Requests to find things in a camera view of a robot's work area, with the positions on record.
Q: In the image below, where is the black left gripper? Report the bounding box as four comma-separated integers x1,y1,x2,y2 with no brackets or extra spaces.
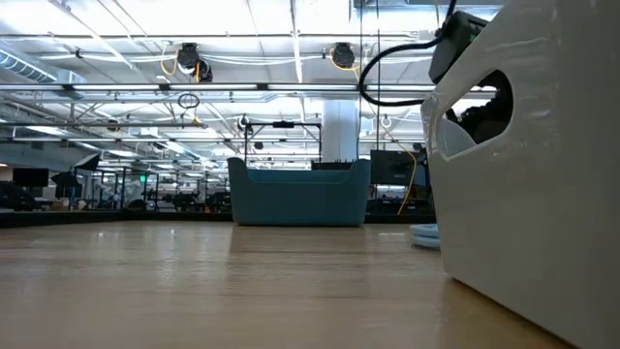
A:
457,71,513,144

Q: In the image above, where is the light blue cable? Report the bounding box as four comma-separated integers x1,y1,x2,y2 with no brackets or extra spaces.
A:
409,223,442,250

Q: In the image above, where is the pale grey plastic tray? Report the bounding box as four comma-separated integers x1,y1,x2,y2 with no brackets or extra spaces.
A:
419,0,620,349

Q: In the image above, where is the white building pillar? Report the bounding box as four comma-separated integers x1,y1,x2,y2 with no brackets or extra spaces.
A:
322,99,360,163

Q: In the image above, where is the black perforated control box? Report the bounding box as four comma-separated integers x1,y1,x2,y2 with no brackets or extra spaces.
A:
311,161,356,172

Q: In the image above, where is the teal plastic bin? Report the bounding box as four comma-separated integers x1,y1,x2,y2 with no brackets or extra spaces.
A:
227,156,372,228

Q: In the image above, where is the small distant black monitor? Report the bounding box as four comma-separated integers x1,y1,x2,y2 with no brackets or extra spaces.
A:
12,168,50,188

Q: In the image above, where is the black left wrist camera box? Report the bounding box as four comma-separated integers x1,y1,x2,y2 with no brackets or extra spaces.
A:
427,10,489,85

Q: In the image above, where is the yellow hanging power cable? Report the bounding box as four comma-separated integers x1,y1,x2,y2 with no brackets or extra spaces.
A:
387,130,419,217

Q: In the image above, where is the black ceiling cable reel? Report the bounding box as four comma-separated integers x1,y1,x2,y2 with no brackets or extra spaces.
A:
176,42,201,75
331,42,357,69

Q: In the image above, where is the black aluminium table frame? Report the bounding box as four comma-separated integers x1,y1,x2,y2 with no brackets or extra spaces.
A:
0,208,440,229

